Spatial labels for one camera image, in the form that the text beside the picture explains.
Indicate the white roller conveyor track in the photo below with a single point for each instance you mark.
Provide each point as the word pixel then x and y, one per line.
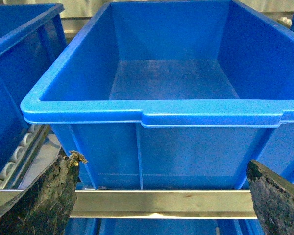
pixel 17 166

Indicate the metal front rack rail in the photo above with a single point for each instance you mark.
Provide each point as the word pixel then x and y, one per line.
pixel 164 204

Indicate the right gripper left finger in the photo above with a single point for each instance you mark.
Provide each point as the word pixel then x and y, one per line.
pixel 45 206

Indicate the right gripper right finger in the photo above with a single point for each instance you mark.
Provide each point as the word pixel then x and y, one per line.
pixel 273 199

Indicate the lower shelf blue bin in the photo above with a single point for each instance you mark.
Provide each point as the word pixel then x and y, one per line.
pixel 83 226

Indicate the blue plastic bin with buttons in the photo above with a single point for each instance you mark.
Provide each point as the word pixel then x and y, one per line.
pixel 31 38

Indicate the empty blue plastic bin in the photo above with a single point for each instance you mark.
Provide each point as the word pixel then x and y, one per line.
pixel 172 95

